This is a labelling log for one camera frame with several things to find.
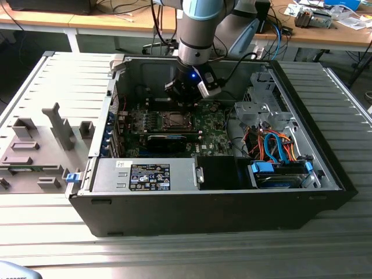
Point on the CPU cooler with copper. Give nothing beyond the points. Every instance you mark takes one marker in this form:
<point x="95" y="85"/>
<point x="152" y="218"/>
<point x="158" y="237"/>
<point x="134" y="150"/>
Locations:
<point x="302" y="19"/>

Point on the grey optical drive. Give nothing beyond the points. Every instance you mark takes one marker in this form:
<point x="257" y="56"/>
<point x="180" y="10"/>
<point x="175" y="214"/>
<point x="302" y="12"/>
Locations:
<point x="321" y="20"/>

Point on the silver drive cage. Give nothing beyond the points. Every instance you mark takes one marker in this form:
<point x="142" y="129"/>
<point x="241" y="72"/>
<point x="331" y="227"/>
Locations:
<point x="250" y="112"/>

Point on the wooden desk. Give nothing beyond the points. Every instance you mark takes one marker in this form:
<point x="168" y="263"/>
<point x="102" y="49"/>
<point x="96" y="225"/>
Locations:
<point x="319" y="36"/>
<point x="101" y="21"/>

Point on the CPU with silver top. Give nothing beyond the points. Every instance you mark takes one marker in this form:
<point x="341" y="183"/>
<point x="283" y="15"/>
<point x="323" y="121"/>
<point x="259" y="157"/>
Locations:
<point x="177" y="118"/>

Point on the white power strip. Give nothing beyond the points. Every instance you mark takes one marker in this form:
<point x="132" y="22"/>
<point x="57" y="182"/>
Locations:
<point x="257" y="51"/>

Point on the green motherboard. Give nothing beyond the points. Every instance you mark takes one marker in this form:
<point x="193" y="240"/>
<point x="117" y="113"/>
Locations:
<point x="215" y="136"/>

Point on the white papers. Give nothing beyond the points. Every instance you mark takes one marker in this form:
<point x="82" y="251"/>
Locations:
<point x="353" y="23"/>

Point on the blue box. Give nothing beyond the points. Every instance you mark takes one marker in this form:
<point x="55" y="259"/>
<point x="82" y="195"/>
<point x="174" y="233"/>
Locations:
<point x="343" y="3"/>

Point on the pale grey rounded object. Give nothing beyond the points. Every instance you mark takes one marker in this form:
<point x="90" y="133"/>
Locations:
<point x="14" y="271"/>

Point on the black flat device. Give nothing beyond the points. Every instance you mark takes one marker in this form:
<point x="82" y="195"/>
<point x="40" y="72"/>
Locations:
<point x="49" y="5"/>

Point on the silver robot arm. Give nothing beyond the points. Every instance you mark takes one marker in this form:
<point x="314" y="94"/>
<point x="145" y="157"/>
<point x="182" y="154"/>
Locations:
<point x="194" y="37"/>

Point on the grey parts rack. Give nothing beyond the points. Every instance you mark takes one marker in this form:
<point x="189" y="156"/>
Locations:
<point x="58" y="128"/>

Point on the hard disk in blue carrier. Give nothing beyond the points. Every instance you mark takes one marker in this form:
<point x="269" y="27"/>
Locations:
<point x="276" y="181"/>

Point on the CPU socket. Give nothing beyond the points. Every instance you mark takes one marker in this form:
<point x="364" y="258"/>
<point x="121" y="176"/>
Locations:
<point x="190" y="126"/>

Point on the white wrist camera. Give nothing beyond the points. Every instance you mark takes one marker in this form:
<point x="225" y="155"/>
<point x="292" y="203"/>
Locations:
<point x="207" y="88"/>

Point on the green RAM stick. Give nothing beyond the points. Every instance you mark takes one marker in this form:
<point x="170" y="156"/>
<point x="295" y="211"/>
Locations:
<point x="20" y="169"/>

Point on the black graphics card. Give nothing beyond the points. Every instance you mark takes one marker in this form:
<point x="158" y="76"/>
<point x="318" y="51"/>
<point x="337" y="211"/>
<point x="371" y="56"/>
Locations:
<point x="165" y="143"/>

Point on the black PC case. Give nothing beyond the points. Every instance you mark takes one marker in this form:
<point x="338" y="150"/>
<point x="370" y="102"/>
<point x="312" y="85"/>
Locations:
<point x="189" y="212"/>

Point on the grey power supply unit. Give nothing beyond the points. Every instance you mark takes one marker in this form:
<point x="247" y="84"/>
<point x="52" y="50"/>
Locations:
<point x="110" y="174"/>

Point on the blue plastic clip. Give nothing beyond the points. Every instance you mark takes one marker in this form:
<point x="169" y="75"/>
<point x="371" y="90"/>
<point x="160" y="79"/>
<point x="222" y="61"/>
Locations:
<point x="72" y="178"/>

